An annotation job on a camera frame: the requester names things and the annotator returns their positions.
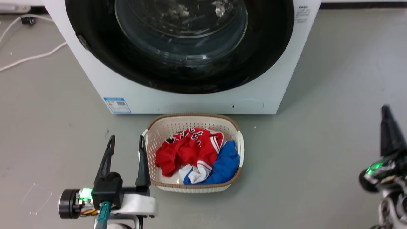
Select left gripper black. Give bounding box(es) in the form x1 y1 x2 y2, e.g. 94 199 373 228
58 135 151 220

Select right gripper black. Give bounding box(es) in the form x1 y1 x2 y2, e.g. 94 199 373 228
359 105 407 193

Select white front-load washing machine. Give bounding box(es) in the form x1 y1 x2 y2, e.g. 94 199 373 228
41 0 321 115

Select round black glass washer door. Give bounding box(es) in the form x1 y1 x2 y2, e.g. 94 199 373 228
65 0 295 94

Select cream perforated laundry basket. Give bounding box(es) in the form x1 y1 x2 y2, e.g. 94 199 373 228
139 113 245 194

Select blue energy label sticker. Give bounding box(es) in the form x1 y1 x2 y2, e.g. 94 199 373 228
103 97 132 114

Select red basketball jersey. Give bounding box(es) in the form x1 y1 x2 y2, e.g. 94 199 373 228
155 128 224 177

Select white garment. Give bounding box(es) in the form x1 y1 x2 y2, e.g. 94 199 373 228
178 164 212 184

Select blue garment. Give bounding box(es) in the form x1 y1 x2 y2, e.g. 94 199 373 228
183 140 241 186

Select white power strip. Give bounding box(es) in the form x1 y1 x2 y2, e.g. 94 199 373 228
0 4 31 14

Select teal cable connector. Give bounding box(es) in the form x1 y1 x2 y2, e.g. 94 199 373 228
96 201 112 229

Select white floor cable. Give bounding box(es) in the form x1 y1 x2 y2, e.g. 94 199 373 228
0 41 68 72
0 14 54 43

